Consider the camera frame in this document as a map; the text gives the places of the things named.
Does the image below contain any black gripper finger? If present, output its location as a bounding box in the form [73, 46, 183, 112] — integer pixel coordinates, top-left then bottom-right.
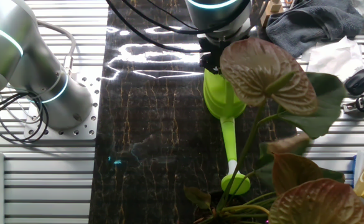
[198, 53, 223, 75]

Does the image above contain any white tissue paper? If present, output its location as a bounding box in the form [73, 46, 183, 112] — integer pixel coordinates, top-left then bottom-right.
[300, 35, 364, 84]

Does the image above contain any black base cable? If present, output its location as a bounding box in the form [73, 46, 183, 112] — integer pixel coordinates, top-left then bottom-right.
[0, 90, 50, 144]

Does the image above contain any anthurium plant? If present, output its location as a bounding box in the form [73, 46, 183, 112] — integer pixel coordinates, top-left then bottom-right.
[183, 37, 364, 224]

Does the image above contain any wooden block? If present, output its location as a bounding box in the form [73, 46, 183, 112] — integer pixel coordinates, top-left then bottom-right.
[260, 0, 284, 28]

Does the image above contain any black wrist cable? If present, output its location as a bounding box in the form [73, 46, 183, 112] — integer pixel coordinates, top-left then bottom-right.
[121, 0, 251, 35]
[105, 0, 203, 54]

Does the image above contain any black marble pattern mat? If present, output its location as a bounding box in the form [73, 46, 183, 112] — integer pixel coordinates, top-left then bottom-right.
[88, 0, 304, 224]

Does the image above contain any grey base cable with connector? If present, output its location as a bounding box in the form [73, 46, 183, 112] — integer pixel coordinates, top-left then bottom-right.
[35, 19, 77, 76]

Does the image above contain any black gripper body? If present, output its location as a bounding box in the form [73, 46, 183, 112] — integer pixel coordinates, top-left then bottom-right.
[200, 38, 231, 63]

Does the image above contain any grey towel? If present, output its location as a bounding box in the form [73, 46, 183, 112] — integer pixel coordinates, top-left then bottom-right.
[264, 0, 364, 58]

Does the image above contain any lime green watering can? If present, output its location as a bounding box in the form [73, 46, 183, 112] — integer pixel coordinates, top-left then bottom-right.
[202, 68, 251, 196]

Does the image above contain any black computer mouse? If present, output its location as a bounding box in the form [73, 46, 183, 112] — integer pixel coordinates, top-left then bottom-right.
[343, 68, 364, 96]

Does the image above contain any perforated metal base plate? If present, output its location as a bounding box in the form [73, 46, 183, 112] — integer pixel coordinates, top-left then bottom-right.
[24, 67, 102, 141]

